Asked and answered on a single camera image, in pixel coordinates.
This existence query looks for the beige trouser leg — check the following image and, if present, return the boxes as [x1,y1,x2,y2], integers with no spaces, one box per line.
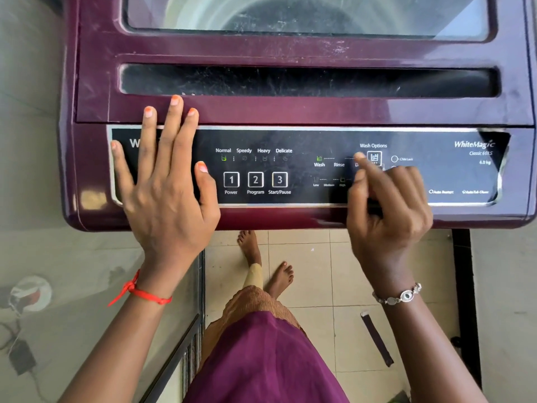
[242,263,264,290]

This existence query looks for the silver chain bracelet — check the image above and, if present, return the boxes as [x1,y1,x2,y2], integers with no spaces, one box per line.
[372,283,423,307]

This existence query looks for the purple dress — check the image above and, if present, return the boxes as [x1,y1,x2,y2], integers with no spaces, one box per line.
[184,310,350,403]

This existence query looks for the person's left forearm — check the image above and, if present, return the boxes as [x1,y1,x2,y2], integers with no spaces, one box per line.
[58,264,202,403]

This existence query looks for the person's right foot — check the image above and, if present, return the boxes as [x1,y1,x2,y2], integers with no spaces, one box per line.
[264,261,295,299]

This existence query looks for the brown ribbed garment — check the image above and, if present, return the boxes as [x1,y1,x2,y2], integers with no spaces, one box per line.
[201,285,308,357]

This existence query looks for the black charger adapter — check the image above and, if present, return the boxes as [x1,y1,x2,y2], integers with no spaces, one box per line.
[8,339,37,376]

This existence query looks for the person's foot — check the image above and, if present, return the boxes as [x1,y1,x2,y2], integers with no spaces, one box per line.
[237,230,263,267]
[264,261,295,299]

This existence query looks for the maroon top-load washing machine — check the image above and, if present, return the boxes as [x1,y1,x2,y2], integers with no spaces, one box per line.
[58,0,537,232]

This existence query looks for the dark flat strip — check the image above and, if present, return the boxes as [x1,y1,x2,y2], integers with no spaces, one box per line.
[360,311,395,368]

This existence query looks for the person's left hand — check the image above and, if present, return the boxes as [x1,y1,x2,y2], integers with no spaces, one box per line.
[110,95,222,270]

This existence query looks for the person's right hand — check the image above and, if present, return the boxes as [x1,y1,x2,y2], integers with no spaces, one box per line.
[346,152,434,295]

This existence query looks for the maroon washer lid with window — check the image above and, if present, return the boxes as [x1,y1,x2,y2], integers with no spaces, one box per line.
[75,0,535,126]

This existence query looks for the person's right forearm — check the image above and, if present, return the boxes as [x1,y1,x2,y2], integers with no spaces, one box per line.
[371,285,491,403]

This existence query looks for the red thread bracelet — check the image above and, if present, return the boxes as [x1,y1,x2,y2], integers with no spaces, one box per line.
[108,269,173,308]

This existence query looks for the black washer control panel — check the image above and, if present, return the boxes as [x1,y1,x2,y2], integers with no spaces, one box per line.
[107,126,512,207]

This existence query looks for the person's left foot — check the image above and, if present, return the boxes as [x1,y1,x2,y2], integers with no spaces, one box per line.
[237,230,263,267]

